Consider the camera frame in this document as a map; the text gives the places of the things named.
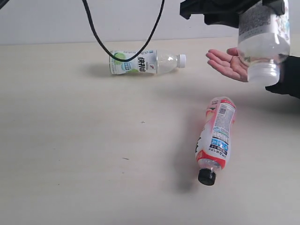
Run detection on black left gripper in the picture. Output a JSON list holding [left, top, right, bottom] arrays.
[[180, 0, 285, 28]]

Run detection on white label wide-cap bottle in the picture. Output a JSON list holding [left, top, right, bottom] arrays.
[[238, 0, 291, 86]]

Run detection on green label clear bottle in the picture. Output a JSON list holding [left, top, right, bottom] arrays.
[[109, 50, 187, 75]]

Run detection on pink peach label bottle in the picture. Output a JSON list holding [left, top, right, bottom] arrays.
[[195, 97, 236, 186]]

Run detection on person's open bare hand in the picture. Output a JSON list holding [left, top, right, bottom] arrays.
[[206, 47, 248, 83]]

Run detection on black cable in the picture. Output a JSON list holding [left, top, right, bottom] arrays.
[[0, 0, 165, 62]]

